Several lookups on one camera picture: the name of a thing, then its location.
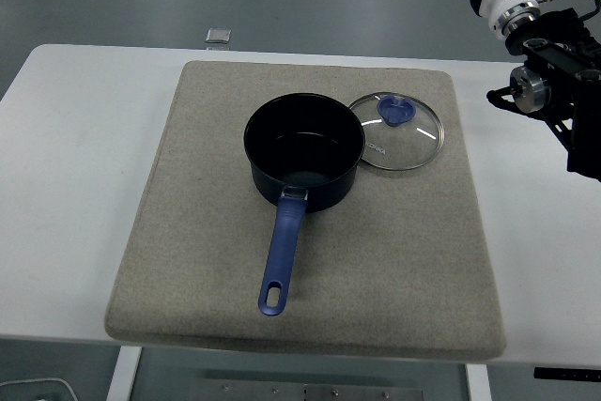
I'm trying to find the glass pot lid blue knob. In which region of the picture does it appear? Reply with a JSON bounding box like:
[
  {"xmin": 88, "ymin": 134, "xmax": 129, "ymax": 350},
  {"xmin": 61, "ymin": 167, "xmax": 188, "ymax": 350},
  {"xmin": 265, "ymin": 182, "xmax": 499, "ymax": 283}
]
[{"xmin": 347, "ymin": 90, "xmax": 446, "ymax": 172}]

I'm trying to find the dark pot with blue handle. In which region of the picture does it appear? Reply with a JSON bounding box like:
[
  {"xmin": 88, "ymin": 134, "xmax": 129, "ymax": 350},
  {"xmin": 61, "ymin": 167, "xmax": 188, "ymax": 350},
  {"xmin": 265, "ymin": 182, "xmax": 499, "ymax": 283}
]
[{"xmin": 242, "ymin": 92, "xmax": 366, "ymax": 316}]

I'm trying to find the beige fabric mat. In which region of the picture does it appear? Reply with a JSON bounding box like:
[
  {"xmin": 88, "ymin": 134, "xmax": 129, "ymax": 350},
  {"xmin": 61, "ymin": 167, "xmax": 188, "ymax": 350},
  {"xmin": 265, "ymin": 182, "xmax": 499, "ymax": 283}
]
[{"xmin": 103, "ymin": 60, "xmax": 508, "ymax": 360}]

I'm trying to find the small silver floor plate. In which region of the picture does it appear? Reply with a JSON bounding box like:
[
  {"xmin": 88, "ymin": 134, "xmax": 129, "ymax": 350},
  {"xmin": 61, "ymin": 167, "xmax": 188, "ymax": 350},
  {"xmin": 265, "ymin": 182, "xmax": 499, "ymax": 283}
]
[{"xmin": 205, "ymin": 27, "xmax": 232, "ymax": 45}]

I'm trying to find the black label strip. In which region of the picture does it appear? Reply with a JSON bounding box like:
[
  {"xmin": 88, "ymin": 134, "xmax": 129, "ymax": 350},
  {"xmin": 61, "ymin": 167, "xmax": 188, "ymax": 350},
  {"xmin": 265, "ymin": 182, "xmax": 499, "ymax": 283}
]
[{"xmin": 533, "ymin": 366, "xmax": 601, "ymax": 379}]

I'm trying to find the white table leg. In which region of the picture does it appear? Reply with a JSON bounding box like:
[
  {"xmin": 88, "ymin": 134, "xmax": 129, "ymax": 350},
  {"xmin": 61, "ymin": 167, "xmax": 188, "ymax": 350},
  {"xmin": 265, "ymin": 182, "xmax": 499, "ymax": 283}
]
[
  {"xmin": 464, "ymin": 362, "xmax": 492, "ymax": 401},
  {"xmin": 105, "ymin": 346, "xmax": 143, "ymax": 401}
]

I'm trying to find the grey metal plate with screws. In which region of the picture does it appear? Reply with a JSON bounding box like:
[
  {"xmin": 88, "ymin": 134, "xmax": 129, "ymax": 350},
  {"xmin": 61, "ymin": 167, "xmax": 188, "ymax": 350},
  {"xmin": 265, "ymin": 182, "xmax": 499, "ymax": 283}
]
[{"xmin": 190, "ymin": 377, "xmax": 426, "ymax": 401}]

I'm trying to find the white cable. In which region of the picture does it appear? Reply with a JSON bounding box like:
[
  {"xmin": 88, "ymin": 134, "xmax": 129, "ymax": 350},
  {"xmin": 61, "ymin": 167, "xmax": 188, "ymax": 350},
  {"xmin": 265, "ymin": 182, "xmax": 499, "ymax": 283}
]
[{"xmin": 0, "ymin": 378, "xmax": 79, "ymax": 401}]

